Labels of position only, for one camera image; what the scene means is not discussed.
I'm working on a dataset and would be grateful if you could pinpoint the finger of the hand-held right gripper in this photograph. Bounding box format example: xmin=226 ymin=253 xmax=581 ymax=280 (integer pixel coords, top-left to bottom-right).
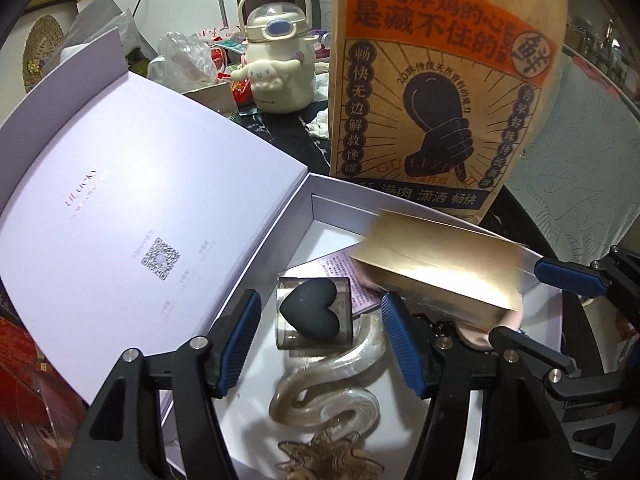
xmin=489 ymin=326 xmax=608 ymax=402
xmin=534 ymin=245 xmax=640 ymax=306

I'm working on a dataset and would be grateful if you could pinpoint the small tan cardboard box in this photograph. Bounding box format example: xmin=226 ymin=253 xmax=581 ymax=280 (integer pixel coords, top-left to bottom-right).
xmin=182 ymin=82 xmax=236 ymax=106

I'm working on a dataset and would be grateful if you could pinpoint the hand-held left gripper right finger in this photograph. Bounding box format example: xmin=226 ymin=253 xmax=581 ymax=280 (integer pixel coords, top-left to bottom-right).
xmin=380 ymin=291 xmax=566 ymax=480

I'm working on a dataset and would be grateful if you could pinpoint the printed brown paper bag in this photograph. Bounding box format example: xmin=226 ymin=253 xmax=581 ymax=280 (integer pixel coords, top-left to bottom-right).
xmin=327 ymin=0 xmax=571 ymax=226

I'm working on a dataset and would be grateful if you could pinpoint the cream cartoon water bottle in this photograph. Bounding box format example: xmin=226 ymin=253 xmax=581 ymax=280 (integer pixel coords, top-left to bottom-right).
xmin=230 ymin=0 xmax=331 ymax=112

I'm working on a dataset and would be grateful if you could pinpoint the grey wrapping paper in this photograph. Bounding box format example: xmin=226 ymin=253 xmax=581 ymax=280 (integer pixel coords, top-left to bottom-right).
xmin=65 ymin=7 xmax=136 ymax=61

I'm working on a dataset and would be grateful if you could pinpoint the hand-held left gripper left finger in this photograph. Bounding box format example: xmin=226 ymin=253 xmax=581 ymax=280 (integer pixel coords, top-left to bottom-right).
xmin=75 ymin=289 xmax=263 ymax=480

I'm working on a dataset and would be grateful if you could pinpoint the wavy pearl hair claw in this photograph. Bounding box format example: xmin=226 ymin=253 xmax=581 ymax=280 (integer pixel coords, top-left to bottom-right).
xmin=269 ymin=312 xmax=387 ymax=433

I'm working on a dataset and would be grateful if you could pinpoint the brown clear flower hair claw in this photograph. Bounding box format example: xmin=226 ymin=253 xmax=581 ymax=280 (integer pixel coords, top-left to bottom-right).
xmin=276 ymin=430 xmax=386 ymax=480

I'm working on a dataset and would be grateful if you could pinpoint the pink printed leaflet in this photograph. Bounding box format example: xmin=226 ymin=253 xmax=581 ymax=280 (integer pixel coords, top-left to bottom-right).
xmin=316 ymin=251 xmax=383 ymax=318

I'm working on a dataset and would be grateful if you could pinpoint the lavender gift box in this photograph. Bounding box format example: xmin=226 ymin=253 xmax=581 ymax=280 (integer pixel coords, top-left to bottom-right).
xmin=0 ymin=27 xmax=566 ymax=480

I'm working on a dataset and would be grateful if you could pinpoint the clear glass cup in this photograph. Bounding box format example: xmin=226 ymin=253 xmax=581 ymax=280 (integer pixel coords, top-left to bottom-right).
xmin=0 ymin=360 xmax=96 ymax=466

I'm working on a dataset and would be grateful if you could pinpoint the small gold box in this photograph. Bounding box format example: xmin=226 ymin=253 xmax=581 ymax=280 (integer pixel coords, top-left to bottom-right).
xmin=350 ymin=208 xmax=530 ymax=331

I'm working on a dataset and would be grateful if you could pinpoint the clear plastic bag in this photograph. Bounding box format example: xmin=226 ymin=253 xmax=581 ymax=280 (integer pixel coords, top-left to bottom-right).
xmin=147 ymin=31 xmax=226 ymax=92

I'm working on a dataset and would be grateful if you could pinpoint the crumpled white tissue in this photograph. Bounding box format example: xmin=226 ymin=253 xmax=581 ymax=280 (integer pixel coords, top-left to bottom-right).
xmin=306 ymin=110 xmax=332 ymax=141

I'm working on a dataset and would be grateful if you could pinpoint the black heart sponge case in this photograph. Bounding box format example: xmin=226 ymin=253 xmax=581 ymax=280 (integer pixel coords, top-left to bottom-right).
xmin=274 ymin=276 xmax=353 ymax=352

